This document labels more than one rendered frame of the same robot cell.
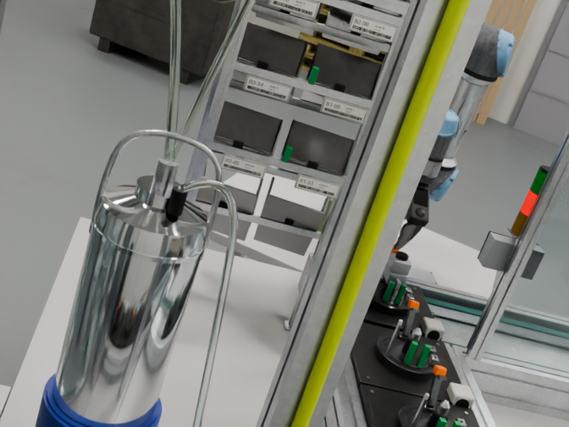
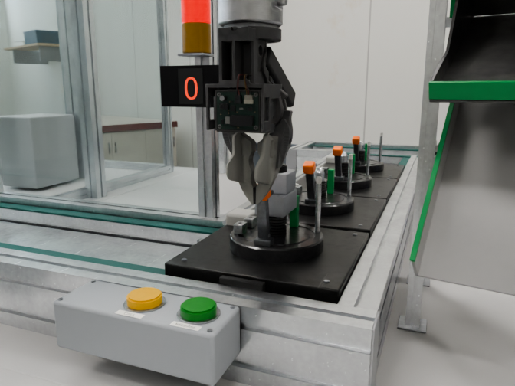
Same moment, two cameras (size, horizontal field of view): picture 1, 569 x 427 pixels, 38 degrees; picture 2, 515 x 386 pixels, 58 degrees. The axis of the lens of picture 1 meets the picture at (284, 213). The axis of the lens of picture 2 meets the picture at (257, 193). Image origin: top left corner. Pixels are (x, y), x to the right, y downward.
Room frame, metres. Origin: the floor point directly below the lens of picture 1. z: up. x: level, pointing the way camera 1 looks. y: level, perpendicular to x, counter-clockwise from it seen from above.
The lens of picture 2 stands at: (2.37, 0.04, 1.20)
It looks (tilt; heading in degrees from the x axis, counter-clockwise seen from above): 13 degrees down; 212
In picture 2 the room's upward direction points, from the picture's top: straight up
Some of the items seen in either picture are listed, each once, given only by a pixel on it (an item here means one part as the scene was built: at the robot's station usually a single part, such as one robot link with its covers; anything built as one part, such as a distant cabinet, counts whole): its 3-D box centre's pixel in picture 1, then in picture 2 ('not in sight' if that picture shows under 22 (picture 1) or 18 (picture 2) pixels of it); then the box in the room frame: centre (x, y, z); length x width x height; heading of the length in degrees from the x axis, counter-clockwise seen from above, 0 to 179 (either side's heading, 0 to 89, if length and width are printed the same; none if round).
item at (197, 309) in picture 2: not in sight; (198, 312); (2.01, -0.27, 0.96); 0.04 x 0.04 x 0.02
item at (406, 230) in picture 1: (401, 234); (238, 169); (1.90, -0.29, 1.10); 0.06 x 0.03 x 0.09; 11
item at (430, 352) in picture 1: (412, 343); (319, 186); (1.55, -0.34, 1.01); 0.24 x 0.24 x 0.13; 11
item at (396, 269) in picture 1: (398, 268); (278, 186); (1.79, -0.29, 1.06); 0.08 x 0.04 x 0.07; 11
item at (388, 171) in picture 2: not in sight; (359, 154); (1.07, -0.43, 1.01); 0.24 x 0.24 x 0.13; 11
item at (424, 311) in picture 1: (383, 302); (276, 252); (1.80, -0.29, 0.96); 0.24 x 0.24 x 0.02; 11
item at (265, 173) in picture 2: not in sight; (261, 171); (1.89, -0.26, 1.10); 0.06 x 0.03 x 0.09; 11
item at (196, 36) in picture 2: (526, 224); (196, 39); (1.72, -0.50, 1.28); 0.05 x 0.05 x 0.05
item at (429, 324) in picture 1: (431, 330); (242, 222); (1.72, -0.41, 0.97); 0.05 x 0.05 x 0.04; 11
